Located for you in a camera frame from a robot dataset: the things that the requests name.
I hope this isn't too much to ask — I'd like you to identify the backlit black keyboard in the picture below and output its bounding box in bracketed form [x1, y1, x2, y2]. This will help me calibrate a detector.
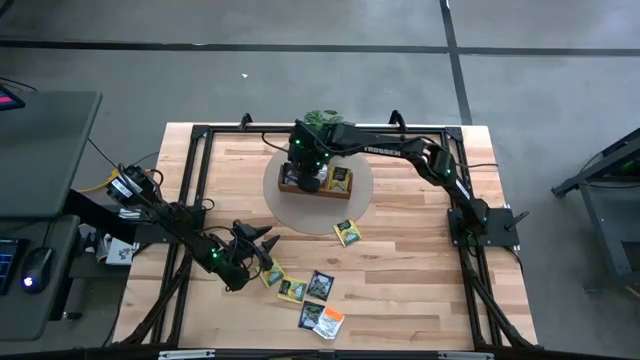
[0, 238, 27, 296]

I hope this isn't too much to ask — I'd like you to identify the green plant in white pot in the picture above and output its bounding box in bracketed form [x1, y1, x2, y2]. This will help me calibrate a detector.
[302, 108, 347, 127]

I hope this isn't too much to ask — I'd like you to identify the yellow network cable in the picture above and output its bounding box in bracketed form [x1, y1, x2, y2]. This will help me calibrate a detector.
[76, 167, 122, 194]

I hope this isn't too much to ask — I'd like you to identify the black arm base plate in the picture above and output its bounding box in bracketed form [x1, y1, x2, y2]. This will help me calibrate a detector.
[133, 203, 207, 246]
[447, 206, 531, 250]

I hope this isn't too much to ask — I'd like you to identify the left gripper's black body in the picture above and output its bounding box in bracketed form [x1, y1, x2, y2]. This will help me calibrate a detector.
[219, 222, 275, 294]

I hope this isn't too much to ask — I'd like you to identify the wooden compartment tea box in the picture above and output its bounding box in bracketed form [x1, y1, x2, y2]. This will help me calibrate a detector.
[277, 160, 354, 201]

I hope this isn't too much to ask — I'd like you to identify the black computer mouse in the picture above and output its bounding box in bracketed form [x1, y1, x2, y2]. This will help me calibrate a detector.
[19, 246, 54, 295]

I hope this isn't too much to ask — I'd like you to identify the black aluminium table frame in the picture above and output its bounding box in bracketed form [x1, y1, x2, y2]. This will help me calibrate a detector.
[112, 110, 541, 351]

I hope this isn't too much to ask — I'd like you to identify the green yellow tea packet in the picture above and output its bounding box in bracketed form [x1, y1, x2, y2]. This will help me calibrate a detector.
[327, 166, 353, 194]
[277, 276, 309, 305]
[332, 218, 363, 248]
[259, 259, 287, 289]

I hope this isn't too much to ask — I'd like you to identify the round grey placemat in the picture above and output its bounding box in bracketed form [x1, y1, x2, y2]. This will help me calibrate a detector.
[262, 137, 375, 236]

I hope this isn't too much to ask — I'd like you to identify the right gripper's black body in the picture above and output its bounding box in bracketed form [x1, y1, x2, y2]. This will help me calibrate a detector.
[288, 149, 331, 194]

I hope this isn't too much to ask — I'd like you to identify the white metal bracket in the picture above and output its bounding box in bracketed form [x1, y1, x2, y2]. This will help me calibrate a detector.
[158, 349, 217, 360]

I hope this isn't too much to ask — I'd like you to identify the black metal cart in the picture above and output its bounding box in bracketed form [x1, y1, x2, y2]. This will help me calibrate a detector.
[550, 127, 640, 294]

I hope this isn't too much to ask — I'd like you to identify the small white box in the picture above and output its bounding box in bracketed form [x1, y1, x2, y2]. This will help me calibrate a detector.
[103, 236, 137, 267]

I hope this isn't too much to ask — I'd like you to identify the grey office desk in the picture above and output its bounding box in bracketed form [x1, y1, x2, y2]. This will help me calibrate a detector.
[0, 89, 104, 342]

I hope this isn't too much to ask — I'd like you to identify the dark blue tea packet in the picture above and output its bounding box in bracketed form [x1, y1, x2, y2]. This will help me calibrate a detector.
[281, 162, 301, 187]
[297, 300, 326, 331]
[305, 270, 335, 302]

